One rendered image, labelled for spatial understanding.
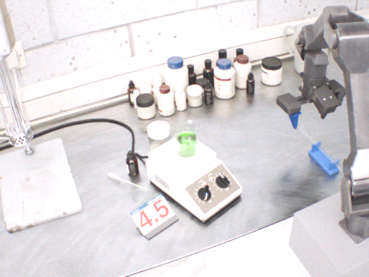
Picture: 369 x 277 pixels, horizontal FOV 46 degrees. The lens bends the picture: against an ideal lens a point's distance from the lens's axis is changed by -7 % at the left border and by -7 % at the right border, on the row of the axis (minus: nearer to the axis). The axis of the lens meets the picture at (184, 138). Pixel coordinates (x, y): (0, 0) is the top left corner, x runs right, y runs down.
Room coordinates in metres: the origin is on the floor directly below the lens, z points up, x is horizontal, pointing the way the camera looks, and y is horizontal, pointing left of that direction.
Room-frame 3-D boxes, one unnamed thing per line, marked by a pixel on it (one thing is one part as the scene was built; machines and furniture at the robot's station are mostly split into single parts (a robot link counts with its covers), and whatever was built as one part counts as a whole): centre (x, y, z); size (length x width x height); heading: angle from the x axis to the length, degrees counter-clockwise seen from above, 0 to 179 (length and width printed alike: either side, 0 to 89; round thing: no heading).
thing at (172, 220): (0.70, 0.08, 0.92); 0.09 x 0.06 x 0.04; 129
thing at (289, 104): (0.93, -0.33, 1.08); 0.19 x 0.06 x 0.08; 111
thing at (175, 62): (1.20, 0.01, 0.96); 0.07 x 0.07 x 0.13
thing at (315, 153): (0.85, -0.36, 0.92); 0.10 x 0.03 x 0.04; 21
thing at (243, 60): (1.24, -0.20, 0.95); 0.06 x 0.06 x 0.10
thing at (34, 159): (0.85, 0.40, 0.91); 0.30 x 0.20 x 0.01; 19
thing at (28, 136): (0.86, 0.40, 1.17); 0.07 x 0.07 x 0.25
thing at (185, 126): (0.83, -0.01, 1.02); 0.06 x 0.05 x 0.08; 150
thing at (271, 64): (1.26, -0.29, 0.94); 0.07 x 0.07 x 0.07
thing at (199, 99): (1.16, -0.04, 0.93); 0.05 x 0.05 x 0.05
